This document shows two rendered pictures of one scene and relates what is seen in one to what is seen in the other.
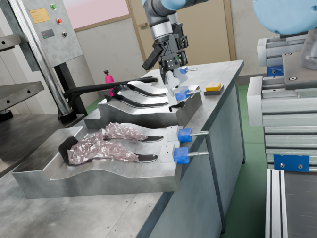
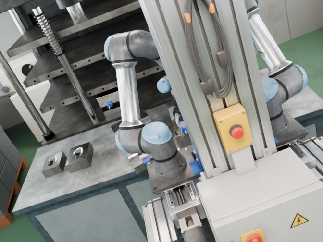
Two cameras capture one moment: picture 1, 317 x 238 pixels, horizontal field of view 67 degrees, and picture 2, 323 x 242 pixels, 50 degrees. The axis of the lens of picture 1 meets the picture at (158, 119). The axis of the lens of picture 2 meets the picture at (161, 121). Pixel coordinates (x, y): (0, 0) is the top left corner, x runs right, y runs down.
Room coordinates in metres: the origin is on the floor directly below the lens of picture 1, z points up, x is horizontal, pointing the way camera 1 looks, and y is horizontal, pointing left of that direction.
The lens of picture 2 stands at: (-0.06, -1.58, 2.01)
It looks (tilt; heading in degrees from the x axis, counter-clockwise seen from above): 30 degrees down; 62
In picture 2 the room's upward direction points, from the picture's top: 22 degrees counter-clockwise
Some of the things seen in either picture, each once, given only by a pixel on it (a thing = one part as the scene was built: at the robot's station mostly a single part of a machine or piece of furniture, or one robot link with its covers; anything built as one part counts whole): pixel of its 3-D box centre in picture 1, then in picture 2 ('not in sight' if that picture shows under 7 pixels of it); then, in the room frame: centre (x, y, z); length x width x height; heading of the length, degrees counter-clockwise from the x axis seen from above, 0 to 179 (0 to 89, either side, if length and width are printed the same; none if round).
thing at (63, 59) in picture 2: not in sight; (78, 88); (0.71, 0.94, 1.10); 0.05 x 0.05 x 1.30
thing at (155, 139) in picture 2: not in sight; (157, 139); (0.50, -0.43, 1.20); 0.13 x 0.12 x 0.14; 115
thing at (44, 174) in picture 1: (106, 154); (140, 139); (0.69, 0.20, 0.85); 0.50 x 0.26 x 0.11; 73
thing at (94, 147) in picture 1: (103, 142); not in sight; (0.70, 0.19, 0.90); 0.26 x 0.18 x 0.08; 73
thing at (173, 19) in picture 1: (170, 20); not in sight; (1.15, -0.17, 1.17); 0.08 x 0.08 x 0.05
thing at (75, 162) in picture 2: not in sight; (80, 157); (0.36, 0.51, 0.83); 0.20 x 0.15 x 0.07; 55
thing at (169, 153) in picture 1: (185, 155); (147, 162); (0.56, -0.05, 0.85); 0.13 x 0.05 x 0.05; 73
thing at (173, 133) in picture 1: (187, 135); not in sight; (0.67, -0.08, 0.85); 0.13 x 0.05 x 0.05; 73
